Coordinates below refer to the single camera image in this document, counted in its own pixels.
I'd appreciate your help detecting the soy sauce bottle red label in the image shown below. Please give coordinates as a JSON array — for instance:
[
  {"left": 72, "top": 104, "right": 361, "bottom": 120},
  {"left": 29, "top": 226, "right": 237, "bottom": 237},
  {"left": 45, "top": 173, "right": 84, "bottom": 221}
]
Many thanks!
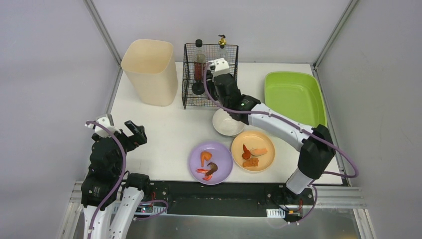
[{"left": 194, "top": 39, "right": 207, "bottom": 82}]

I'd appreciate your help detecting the clear bottle gold pump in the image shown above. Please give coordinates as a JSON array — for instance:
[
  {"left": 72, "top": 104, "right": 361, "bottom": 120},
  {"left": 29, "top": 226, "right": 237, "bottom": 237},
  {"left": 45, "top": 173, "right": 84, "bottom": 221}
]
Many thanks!
[{"left": 216, "top": 34, "right": 228, "bottom": 59}]

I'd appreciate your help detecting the orange plastic plate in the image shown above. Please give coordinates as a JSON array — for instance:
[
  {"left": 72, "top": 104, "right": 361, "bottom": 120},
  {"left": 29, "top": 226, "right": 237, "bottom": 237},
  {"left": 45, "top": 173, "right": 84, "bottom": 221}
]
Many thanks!
[{"left": 231, "top": 131, "right": 275, "bottom": 173}]

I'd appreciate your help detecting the beige plastic bin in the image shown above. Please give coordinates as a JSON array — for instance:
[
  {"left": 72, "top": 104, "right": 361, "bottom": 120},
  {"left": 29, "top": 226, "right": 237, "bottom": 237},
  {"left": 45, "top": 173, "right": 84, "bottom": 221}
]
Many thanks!
[{"left": 121, "top": 39, "right": 178, "bottom": 107}]

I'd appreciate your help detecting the white shaker black spout lid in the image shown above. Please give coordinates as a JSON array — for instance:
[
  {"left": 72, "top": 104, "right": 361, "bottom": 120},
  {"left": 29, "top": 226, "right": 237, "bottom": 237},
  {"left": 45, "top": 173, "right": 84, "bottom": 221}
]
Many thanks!
[{"left": 192, "top": 81, "right": 205, "bottom": 106}]

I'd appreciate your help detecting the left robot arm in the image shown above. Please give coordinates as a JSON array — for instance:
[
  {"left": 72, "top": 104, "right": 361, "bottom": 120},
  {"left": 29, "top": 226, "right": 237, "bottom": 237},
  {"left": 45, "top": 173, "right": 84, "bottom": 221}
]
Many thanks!
[{"left": 81, "top": 119, "right": 150, "bottom": 239}]

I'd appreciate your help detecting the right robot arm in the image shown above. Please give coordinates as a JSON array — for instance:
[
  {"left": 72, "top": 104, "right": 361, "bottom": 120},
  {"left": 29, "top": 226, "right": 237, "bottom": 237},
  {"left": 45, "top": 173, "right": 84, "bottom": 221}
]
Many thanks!
[{"left": 211, "top": 73, "right": 335, "bottom": 195}]

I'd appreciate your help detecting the white ceramic bowl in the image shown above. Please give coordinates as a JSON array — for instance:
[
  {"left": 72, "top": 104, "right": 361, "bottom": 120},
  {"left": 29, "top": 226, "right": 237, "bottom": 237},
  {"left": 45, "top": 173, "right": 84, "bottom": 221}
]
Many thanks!
[{"left": 212, "top": 109, "right": 245, "bottom": 136}]

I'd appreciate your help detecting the orange shrimp food piece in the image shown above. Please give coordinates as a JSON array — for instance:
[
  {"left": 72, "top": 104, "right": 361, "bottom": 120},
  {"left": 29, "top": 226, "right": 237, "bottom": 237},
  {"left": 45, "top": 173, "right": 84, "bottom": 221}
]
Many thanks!
[{"left": 200, "top": 151, "right": 212, "bottom": 167}]

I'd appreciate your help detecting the salmon sushi food piece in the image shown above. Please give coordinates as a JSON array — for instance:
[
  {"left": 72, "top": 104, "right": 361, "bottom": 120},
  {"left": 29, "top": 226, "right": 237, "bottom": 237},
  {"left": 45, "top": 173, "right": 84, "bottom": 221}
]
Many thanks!
[{"left": 250, "top": 148, "right": 268, "bottom": 157}]

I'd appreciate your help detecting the green plastic tub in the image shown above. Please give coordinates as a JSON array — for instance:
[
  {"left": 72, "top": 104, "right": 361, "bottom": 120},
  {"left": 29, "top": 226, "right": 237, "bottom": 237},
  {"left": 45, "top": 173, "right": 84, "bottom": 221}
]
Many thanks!
[{"left": 264, "top": 71, "right": 327, "bottom": 127}]

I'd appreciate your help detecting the fried chicken food piece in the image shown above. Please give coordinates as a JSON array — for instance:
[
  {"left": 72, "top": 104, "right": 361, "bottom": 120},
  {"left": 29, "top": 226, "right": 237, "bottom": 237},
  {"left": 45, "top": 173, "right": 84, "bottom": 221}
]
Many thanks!
[{"left": 242, "top": 157, "right": 259, "bottom": 168}]

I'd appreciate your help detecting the brown mushroom food piece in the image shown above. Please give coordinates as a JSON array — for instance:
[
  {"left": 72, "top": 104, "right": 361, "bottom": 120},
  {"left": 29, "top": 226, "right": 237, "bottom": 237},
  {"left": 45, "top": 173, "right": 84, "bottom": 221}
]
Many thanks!
[{"left": 205, "top": 162, "right": 218, "bottom": 176}]

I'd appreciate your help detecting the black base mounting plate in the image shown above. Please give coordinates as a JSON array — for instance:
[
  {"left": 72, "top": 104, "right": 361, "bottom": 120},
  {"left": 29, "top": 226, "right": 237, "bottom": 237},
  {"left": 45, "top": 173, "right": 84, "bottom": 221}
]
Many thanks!
[{"left": 136, "top": 181, "right": 314, "bottom": 217}]

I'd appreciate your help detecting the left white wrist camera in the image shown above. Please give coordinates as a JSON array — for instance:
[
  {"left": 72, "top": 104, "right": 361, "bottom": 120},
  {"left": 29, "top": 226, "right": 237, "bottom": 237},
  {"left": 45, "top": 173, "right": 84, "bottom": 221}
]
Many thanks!
[{"left": 85, "top": 114, "right": 118, "bottom": 134}]

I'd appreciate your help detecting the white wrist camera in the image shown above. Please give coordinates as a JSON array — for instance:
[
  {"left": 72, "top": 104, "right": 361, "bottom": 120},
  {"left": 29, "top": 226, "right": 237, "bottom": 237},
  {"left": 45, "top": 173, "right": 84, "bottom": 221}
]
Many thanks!
[
  {"left": 208, "top": 58, "right": 230, "bottom": 77},
  {"left": 85, "top": 114, "right": 118, "bottom": 134}
]

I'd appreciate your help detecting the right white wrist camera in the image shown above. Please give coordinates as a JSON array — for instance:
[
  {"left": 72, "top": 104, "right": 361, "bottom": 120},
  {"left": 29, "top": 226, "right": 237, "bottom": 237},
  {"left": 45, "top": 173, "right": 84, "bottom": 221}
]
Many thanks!
[{"left": 208, "top": 58, "right": 230, "bottom": 77}]

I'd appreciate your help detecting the black wire basket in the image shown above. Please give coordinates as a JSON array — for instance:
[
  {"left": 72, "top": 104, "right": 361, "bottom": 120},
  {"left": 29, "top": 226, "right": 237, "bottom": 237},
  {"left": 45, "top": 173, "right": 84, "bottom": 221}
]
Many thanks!
[{"left": 182, "top": 43, "right": 239, "bottom": 108}]

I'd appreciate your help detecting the aluminium frame rail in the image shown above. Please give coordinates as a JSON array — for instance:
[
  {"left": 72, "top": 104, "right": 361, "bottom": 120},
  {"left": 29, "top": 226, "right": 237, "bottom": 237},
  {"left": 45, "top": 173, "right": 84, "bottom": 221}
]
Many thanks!
[{"left": 83, "top": 0, "right": 122, "bottom": 66}]

